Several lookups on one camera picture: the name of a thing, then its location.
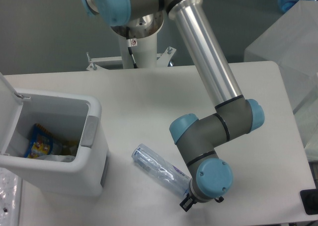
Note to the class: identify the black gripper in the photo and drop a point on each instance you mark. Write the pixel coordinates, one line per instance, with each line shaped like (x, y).
(188, 201)

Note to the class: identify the clear plastic bottle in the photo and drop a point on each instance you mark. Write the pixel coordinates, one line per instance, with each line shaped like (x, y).
(165, 173)

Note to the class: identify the white paper wrapper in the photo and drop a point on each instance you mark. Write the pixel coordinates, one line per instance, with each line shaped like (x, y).
(57, 158)

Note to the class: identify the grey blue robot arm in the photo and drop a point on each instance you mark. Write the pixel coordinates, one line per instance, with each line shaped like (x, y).
(212, 82)

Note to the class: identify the white trash can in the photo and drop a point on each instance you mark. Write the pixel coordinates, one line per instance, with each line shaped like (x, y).
(75, 121)

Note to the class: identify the white trash can lid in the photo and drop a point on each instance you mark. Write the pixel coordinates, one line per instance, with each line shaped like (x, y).
(11, 103)

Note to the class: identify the black device at edge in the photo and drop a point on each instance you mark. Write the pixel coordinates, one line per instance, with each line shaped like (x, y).
(310, 201)

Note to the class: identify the blue yellow snack wrapper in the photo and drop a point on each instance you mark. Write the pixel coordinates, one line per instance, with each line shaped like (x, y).
(42, 142)

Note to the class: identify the clear plastic sheet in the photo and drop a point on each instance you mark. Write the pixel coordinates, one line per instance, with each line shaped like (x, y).
(10, 198)

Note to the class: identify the translucent plastic box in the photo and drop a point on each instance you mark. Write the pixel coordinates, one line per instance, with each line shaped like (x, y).
(292, 43)

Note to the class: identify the white pedestal base frame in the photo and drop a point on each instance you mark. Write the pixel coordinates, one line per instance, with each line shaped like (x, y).
(115, 63)

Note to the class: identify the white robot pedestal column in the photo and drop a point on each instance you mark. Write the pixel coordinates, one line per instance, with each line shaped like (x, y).
(144, 51)

